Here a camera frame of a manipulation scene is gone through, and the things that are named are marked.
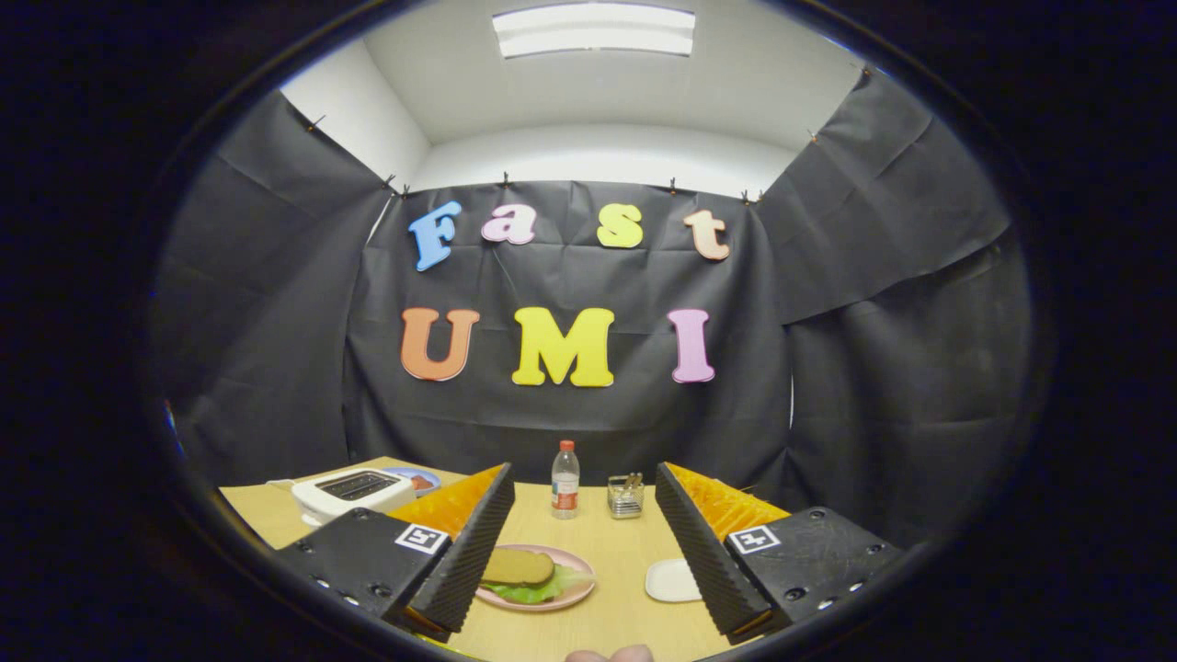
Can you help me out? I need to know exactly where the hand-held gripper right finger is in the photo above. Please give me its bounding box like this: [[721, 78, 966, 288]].
[[655, 462, 904, 646]]

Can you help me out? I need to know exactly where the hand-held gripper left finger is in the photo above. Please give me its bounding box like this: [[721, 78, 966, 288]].
[[273, 462, 516, 637]]

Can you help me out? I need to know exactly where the brown toast slice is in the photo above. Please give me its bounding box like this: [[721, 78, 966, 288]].
[[482, 548, 556, 588]]

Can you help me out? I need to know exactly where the green lettuce leaf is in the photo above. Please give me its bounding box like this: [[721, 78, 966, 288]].
[[487, 564, 591, 605]]

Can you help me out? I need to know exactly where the small white square plate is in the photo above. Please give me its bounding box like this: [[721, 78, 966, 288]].
[[645, 558, 704, 604]]

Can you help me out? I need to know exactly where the blue plate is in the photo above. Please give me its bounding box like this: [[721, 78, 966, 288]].
[[382, 467, 442, 497]]

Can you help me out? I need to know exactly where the clear bottle with red cap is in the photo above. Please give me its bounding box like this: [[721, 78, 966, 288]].
[[552, 440, 581, 520]]

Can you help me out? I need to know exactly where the pink plate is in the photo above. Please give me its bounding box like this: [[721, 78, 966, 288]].
[[475, 544, 597, 612]]

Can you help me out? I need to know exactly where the white toaster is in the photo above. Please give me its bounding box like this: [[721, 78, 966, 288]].
[[291, 468, 417, 527]]

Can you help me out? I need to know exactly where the black backdrop cloth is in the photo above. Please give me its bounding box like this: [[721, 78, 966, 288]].
[[152, 69, 1031, 548]]

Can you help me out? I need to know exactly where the ceiling light panel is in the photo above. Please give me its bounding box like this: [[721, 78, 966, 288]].
[[492, 3, 697, 59]]

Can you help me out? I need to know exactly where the metal wire utensil basket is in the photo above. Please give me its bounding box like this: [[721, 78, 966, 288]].
[[608, 474, 646, 520]]

